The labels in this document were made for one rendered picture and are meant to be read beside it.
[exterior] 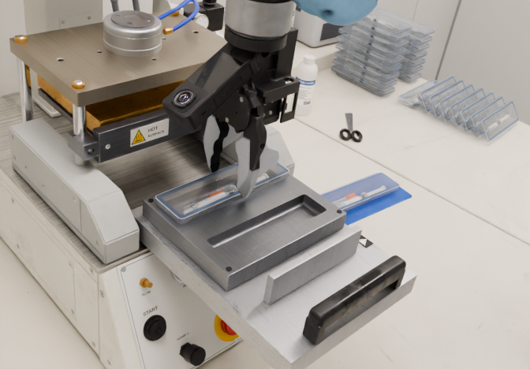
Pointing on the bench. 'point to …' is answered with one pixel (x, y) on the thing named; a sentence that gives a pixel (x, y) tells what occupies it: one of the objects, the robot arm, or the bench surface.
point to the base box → (69, 279)
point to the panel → (132, 285)
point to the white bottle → (309, 74)
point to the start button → (156, 328)
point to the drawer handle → (352, 296)
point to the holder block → (251, 230)
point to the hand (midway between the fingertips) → (225, 179)
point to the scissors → (350, 129)
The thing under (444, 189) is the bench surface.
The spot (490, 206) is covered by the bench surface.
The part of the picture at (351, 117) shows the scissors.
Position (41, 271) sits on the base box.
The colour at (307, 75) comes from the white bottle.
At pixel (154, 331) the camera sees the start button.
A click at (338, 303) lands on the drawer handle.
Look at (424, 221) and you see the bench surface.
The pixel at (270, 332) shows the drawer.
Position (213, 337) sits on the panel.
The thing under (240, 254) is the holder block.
